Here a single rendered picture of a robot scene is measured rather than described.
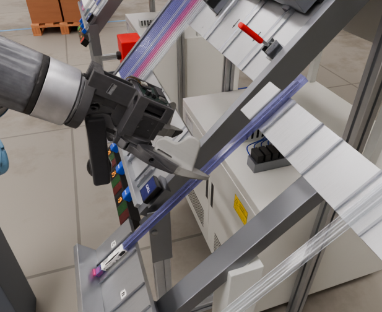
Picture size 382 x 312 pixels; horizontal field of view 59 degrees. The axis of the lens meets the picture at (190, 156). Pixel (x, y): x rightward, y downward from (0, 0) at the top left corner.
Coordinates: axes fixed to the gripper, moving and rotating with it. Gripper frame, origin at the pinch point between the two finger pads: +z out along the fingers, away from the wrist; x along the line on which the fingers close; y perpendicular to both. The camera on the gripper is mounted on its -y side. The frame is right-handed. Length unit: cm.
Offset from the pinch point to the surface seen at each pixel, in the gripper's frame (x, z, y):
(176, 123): 27.7, 10.5, -5.9
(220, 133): 12.7, 12.1, 1.2
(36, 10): 415, -10, -83
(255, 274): -13.9, 14.0, -9.7
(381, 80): 9.4, 37.2, 27.3
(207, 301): 10, 42, -49
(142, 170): 25.3, 7.9, -20.3
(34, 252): 74, 9, -107
